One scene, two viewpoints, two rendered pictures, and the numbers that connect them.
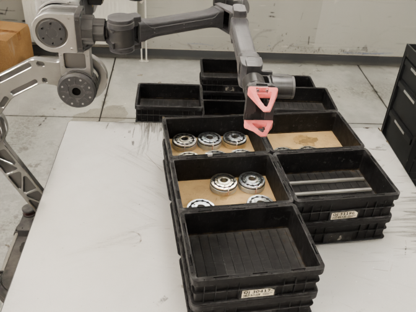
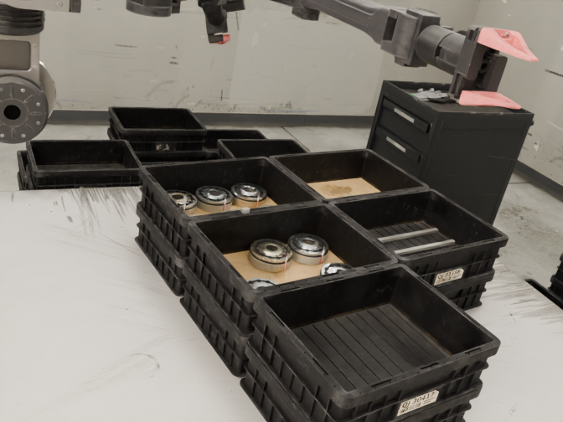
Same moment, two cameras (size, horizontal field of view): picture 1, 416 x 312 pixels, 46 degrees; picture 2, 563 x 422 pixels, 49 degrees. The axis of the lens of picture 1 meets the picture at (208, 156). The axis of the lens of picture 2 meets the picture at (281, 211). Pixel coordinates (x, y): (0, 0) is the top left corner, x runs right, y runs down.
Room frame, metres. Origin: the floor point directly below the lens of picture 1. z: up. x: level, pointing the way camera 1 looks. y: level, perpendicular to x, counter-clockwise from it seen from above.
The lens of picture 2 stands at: (0.31, 0.49, 1.61)
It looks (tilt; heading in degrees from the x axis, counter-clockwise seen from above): 26 degrees down; 334
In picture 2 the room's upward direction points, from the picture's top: 11 degrees clockwise
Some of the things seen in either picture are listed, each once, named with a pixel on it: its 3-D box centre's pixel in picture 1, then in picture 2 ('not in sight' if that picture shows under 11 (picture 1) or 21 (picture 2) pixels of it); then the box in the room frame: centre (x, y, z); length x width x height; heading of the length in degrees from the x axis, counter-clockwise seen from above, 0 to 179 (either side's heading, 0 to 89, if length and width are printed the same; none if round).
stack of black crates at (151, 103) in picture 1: (169, 126); (82, 205); (2.63, 0.25, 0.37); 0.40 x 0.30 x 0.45; 95
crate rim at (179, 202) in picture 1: (228, 181); (292, 245); (1.40, -0.08, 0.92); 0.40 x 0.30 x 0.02; 102
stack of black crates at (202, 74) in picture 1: (227, 97); (153, 162); (3.07, -0.11, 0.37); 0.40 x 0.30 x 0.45; 95
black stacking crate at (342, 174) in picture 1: (330, 186); (412, 240); (1.49, -0.47, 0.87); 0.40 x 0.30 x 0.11; 102
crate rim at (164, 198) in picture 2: (213, 136); (230, 187); (1.70, -0.02, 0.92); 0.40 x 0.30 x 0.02; 102
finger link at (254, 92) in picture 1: (262, 106); (505, 60); (0.98, -0.12, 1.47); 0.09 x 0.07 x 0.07; 5
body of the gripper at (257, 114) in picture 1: (257, 98); (466, 59); (1.05, -0.11, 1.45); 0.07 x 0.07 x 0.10; 5
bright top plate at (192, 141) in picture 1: (184, 139); (178, 198); (1.75, 0.10, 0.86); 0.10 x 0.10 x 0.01
